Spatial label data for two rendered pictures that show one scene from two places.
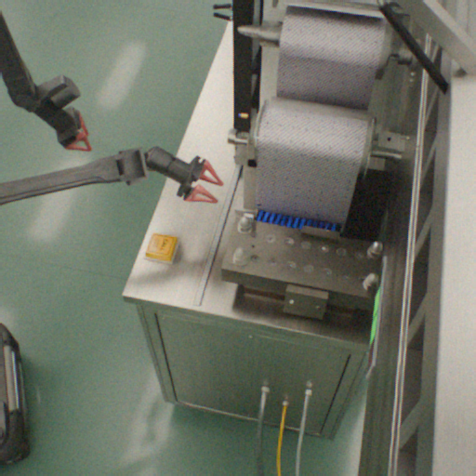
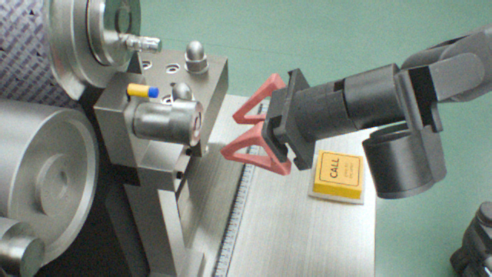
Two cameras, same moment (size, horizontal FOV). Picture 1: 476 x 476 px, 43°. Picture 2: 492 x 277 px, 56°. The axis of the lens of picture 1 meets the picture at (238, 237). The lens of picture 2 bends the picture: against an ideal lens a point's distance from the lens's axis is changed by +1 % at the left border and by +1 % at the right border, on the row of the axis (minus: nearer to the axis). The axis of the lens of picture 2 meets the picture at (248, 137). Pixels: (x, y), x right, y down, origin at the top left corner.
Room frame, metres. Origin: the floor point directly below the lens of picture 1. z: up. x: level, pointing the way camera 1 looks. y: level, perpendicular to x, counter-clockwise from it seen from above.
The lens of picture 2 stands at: (1.35, 0.06, 1.46)
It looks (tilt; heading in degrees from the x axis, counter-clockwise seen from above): 46 degrees down; 179
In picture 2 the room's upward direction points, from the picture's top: straight up
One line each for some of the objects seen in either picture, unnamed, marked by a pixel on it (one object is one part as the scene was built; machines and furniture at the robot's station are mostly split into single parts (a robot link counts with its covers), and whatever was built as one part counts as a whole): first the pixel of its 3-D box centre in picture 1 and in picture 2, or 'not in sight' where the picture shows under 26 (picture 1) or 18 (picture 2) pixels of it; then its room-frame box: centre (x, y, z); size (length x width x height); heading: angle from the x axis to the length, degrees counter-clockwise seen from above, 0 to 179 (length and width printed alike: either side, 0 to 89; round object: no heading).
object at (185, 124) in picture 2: (232, 137); (187, 122); (1.06, 0.01, 1.18); 0.04 x 0.02 x 0.04; 167
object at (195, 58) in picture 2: (240, 255); (195, 55); (0.79, 0.00, 1.05); 0.04 x 0.04 x 0.04
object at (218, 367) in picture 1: (311, 114); not in sight; (1.92, -0.32, 0.43); 2.52 x 0.64 x 0.86; 167
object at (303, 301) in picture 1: (305, 303); not in sight; (0.71, -0.16, 0.96); 0.10 x 0.03 x 0.11; 77
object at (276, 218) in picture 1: (297, 223); not in sight; (0.91, -0.15, 1.03); 0.21 x 0.04 x 0.03; 77
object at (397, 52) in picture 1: (402, 52); not in sight; (1.19, -0.39, 1.33); 0.07 x 0.07 x 0.07; 77
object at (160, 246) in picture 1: (161, 246); (338, 173); (0.91, 0.21, 0.91); 0.07 x 0.07 x 0.02; 77
